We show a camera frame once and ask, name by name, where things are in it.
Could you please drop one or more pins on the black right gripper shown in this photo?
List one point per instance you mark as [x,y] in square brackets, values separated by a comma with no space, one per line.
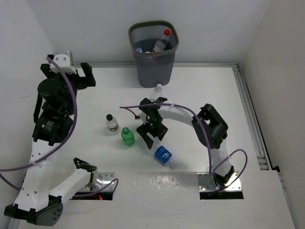
[145,129]

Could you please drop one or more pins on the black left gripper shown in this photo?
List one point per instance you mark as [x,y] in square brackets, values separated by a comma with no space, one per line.
[88,81]

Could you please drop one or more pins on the green plastic bottle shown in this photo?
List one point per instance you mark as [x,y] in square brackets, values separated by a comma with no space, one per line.
[127,136]

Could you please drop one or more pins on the clear bottle blue label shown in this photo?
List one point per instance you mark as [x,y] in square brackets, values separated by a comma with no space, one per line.
[164,157]

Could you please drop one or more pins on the black cap small bottle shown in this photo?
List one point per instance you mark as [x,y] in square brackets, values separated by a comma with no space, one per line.
[111,123]

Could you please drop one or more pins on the red cap clear bottle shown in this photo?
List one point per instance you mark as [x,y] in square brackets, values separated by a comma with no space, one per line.
[162,41]

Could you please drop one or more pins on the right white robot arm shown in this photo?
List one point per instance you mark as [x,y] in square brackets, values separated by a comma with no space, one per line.
[209,126]

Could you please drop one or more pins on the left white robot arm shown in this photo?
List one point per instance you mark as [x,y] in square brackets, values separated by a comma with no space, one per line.
[55,118]

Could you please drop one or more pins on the grey mesh waste bin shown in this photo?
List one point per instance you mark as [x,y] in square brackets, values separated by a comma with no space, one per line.
[153,67]

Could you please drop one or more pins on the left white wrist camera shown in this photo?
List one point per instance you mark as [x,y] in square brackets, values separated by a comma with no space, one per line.
[64,60]

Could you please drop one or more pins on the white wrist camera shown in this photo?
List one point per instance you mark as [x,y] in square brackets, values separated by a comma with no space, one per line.
[64,60]
[143,117]

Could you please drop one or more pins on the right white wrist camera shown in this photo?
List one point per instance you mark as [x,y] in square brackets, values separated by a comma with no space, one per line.
[143,117]

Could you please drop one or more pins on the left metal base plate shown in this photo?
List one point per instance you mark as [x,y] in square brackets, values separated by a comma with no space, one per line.
[100,179]

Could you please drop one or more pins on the metal base plate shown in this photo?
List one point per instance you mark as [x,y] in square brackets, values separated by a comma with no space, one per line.
[207,183]
[100,179]

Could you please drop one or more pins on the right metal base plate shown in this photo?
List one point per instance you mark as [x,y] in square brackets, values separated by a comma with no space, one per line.
[207,183]

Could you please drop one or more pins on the aluminium table edge rail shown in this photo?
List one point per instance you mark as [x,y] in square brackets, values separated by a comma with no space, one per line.
[255,131]

